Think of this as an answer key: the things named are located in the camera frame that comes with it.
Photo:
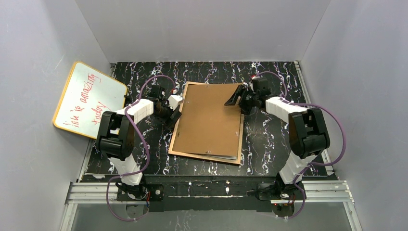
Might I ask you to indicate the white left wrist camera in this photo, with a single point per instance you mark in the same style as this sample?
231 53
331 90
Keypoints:
174 101

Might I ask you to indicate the wooden picture frame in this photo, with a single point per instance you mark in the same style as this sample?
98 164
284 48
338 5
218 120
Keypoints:
178 127

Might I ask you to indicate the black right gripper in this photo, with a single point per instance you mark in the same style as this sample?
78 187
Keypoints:
243 98

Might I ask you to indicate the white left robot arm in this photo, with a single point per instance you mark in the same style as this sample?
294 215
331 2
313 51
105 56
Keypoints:
116 134

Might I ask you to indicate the mountain landscape photo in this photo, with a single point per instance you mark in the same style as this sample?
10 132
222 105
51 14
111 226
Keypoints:
215 157

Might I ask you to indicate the aluminium front rail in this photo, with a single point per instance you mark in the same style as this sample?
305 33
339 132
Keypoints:
172 193

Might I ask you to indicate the yellow-rimmed whiteboard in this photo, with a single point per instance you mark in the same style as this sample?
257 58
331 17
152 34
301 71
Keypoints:
86 95

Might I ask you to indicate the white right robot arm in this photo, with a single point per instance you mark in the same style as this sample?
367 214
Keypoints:
308 136

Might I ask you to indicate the brown cardboard backing board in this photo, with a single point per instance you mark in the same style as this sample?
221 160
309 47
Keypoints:
207 121

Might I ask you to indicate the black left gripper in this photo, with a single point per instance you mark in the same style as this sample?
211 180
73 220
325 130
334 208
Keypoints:
169 113

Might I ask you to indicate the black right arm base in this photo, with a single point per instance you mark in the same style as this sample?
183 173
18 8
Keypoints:
286 195

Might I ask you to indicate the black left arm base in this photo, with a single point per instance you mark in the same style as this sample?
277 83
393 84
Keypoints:
140 193

